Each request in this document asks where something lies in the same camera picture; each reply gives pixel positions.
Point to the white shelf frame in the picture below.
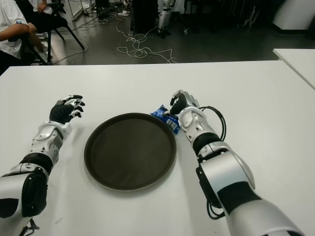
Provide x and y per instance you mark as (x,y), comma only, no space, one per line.
(75,8)

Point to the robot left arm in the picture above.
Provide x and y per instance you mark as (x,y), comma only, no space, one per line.
(44,140)

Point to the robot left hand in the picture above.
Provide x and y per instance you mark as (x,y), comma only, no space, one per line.
(59,113)

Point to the white power strip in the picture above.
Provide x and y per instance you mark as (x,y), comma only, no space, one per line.
(123,13)

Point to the white curved panel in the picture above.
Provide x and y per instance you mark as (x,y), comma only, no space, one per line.
(295,12)

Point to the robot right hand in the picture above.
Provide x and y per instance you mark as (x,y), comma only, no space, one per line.
(184,100)

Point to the round dark brown tray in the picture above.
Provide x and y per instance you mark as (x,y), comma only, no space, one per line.
(130,152)

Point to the blue Oreo packet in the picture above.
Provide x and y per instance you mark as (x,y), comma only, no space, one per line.
(160,111)

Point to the person in black shorts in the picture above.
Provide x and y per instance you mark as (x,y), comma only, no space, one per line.
(43,6)

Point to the white side table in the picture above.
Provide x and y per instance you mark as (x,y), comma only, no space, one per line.
(297,61)

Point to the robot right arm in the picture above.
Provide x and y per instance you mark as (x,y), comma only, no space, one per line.
(226,172)

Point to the black chair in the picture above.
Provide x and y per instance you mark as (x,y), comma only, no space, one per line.
(57,23)

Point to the black cabinet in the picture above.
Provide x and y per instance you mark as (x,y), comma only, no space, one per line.
(145,14)

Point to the person in white shirt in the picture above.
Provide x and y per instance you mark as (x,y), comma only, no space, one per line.
(9,22)

